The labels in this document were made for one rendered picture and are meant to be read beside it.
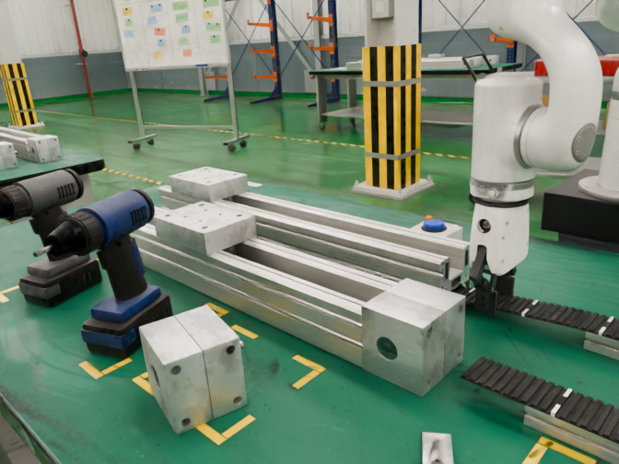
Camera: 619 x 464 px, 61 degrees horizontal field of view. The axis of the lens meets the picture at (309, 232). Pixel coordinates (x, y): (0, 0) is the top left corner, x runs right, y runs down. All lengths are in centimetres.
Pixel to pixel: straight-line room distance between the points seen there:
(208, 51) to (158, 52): 69
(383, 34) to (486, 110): 352
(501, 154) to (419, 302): 22
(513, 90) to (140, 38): 638
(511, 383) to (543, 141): 28
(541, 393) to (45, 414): 58
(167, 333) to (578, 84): 55
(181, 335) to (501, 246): 44
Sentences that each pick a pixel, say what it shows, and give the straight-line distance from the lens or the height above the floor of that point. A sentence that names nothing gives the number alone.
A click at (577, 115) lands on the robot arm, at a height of 109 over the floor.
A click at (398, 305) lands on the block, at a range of 67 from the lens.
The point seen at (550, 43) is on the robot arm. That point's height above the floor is 117.
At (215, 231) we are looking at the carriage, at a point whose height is 90.
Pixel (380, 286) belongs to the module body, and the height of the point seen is 86.
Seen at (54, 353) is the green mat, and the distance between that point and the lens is 88.
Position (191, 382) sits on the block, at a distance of 62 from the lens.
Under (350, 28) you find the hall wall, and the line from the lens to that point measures 1061.
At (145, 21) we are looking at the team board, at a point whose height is 149.
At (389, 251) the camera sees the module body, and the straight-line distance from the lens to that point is 86.
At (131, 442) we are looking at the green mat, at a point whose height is 78.
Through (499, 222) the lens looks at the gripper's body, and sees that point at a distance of 75.
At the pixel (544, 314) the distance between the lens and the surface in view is 82.
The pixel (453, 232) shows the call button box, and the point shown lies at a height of 84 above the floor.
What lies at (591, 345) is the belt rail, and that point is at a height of 79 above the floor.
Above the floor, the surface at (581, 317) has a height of 81.
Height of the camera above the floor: 119
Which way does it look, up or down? 20 degrees down
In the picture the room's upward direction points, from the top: 4 degrees counter-clockwise
